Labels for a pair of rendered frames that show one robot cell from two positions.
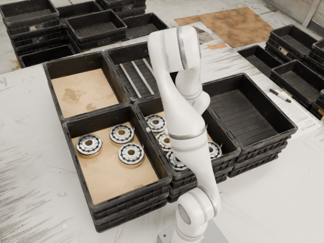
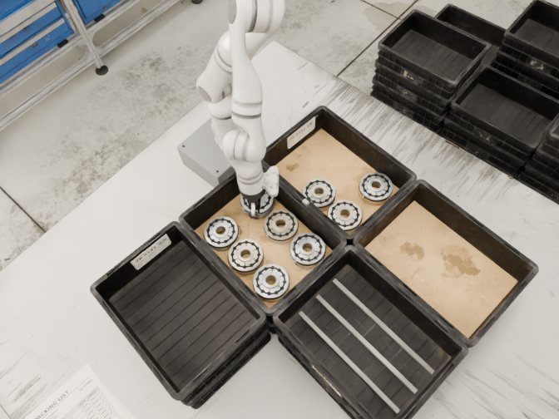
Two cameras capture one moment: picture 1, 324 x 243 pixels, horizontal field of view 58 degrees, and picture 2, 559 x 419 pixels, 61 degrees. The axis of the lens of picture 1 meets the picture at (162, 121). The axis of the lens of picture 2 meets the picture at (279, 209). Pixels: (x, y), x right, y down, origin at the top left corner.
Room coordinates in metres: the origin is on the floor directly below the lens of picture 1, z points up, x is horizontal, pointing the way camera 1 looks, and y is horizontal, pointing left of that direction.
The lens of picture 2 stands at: (1.38, -0.11, 2.13)
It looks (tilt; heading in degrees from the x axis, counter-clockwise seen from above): 61 degrees down; 173
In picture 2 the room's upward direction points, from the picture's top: 6 degrees counter-clockwise
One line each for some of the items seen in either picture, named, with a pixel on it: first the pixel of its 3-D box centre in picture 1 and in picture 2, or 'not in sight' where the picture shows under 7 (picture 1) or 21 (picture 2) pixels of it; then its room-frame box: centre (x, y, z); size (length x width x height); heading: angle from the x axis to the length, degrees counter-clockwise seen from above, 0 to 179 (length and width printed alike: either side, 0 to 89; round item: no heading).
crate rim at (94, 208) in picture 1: (114, 150); (334, 169); (0.62, 0.16, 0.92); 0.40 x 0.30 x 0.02; 31
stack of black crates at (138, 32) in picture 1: (141, 41); not in sight; (2.24, 0.27, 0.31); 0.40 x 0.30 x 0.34; 127
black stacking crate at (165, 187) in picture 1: (115, 157); (333, 177); (0.62, 0.16, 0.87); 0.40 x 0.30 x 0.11; 31
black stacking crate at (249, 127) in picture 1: (239, 115); (180, 308); (0.93, -0.35, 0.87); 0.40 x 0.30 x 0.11; 31
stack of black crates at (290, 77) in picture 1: (293, 95); not in sight; (1.76, -1.01, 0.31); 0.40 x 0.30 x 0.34; 37
